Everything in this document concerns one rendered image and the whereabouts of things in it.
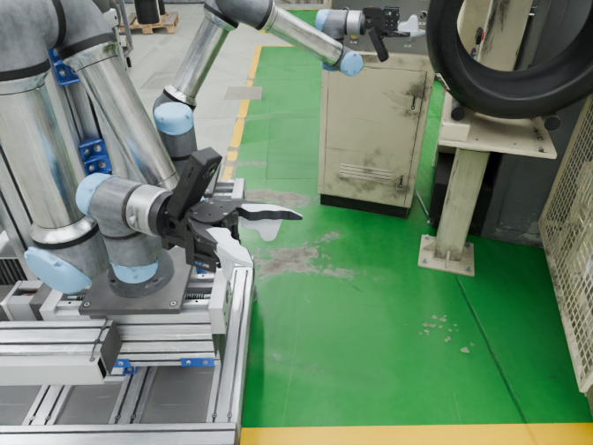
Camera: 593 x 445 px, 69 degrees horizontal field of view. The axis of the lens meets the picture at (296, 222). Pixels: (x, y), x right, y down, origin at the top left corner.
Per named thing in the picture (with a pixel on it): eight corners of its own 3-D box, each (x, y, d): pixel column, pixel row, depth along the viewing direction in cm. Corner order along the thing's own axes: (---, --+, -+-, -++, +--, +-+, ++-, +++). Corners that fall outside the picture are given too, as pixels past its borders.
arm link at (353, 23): (346, 36, 144) (350, 32, 150) (359, 38, 142) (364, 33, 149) (347, 11, 139) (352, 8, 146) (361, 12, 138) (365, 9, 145)
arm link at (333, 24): (319, 33, 153) (320, 6, 148) (350, 34, 150) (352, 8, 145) (313, 37, 147) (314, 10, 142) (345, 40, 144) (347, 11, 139)
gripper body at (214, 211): (245, 252, 68) (183, 232, 72) (245, 201, 64) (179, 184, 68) (218, 275, 61) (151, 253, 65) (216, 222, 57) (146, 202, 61)
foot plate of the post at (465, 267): (421, 236, 237) (423, 230, 235) (473, 245, 230) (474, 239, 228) (417, 266, 216) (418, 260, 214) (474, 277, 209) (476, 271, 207)
